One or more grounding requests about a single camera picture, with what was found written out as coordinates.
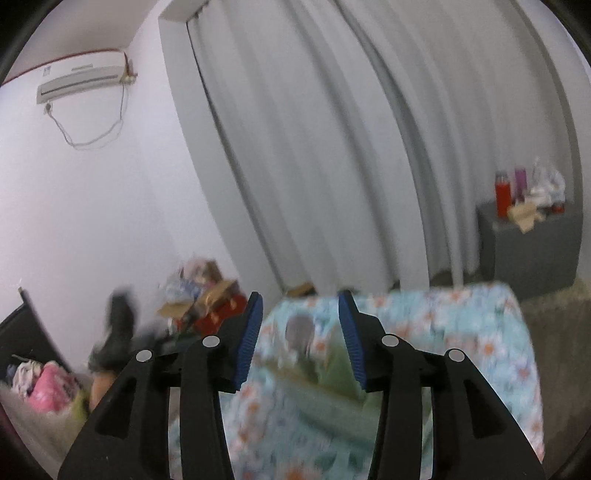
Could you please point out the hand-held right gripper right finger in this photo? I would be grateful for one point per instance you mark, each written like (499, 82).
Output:
(353, 341)

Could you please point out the cardboard scraps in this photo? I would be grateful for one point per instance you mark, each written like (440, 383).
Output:
(524, 216)

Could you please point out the red bottle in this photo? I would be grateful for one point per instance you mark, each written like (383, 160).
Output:
(503, 198)

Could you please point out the grey cabinet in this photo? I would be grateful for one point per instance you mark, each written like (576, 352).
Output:
(531, 254)

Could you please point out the purple bottle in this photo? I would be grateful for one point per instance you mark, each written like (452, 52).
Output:
(520, 184)

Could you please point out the white curtain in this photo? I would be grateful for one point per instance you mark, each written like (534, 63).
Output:
(323, 138)

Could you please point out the clear plastic bag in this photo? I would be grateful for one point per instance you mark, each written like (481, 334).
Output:
(549, 182)

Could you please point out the red gift bag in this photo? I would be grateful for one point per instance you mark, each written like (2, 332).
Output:
(217, 318)

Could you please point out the white air conditioner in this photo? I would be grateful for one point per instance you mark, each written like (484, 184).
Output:
(78, 76)

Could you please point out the white crumpled cloth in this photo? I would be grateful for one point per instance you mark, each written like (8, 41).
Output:
(23, 376)

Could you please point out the person's left forearm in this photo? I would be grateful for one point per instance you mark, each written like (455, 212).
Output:
(99, 390)

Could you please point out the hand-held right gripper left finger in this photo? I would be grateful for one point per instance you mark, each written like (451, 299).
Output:
(247, 341)

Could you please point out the black headboard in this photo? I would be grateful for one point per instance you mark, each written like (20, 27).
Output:
(27, 327)

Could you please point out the pile of boxes and packets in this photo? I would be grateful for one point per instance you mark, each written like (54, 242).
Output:
(194, 286)

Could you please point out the blue floral tablecloth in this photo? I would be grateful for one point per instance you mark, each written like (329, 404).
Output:
(461, 332)

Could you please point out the green utensil rack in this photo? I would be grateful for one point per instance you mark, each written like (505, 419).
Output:
(332, 401)

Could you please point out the pink and white clothes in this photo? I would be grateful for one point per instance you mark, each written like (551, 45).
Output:
(51, 387)

